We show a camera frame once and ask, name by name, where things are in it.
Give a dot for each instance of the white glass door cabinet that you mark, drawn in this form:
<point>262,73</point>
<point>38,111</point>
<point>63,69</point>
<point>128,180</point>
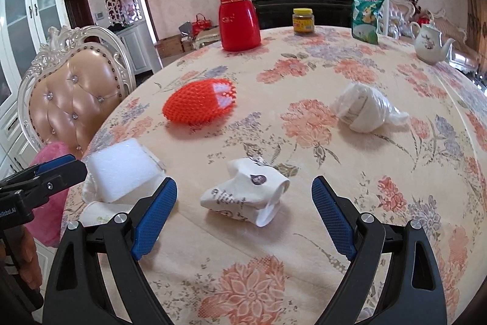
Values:
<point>24,28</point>

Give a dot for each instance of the red thermos bottle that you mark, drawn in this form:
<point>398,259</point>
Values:
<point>238,25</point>

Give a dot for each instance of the printed paper cup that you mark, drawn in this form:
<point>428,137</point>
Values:
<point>252,193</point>

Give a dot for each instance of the person's left hand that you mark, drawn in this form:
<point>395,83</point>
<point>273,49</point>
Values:
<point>26,255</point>

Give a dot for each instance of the yellow lid glass jar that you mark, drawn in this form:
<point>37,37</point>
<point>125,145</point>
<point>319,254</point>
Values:
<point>303,21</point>

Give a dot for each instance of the green snack bag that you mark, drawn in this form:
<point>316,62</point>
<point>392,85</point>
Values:
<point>365,20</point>

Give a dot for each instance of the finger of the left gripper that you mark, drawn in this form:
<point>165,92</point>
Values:
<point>63,166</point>
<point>38,182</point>

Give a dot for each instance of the far orange foam net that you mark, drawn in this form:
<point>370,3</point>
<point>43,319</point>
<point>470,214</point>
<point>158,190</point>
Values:
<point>200,102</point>

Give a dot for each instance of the red handbag on floor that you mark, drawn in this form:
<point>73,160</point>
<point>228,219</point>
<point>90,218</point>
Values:
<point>200,23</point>

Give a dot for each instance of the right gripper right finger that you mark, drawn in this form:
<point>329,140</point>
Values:
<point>413,290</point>

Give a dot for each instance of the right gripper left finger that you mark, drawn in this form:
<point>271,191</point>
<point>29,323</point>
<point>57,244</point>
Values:
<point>76,292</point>

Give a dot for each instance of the white foam sheet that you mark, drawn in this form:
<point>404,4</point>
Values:
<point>118,170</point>

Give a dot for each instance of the floral tablecloth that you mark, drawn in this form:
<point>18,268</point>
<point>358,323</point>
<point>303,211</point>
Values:
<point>211,269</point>

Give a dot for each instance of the white floral teapot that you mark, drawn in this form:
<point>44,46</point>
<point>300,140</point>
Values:
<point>428,43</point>

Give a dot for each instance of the tan leather ornate chair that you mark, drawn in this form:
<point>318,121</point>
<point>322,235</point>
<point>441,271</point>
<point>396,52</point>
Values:
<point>73,84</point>

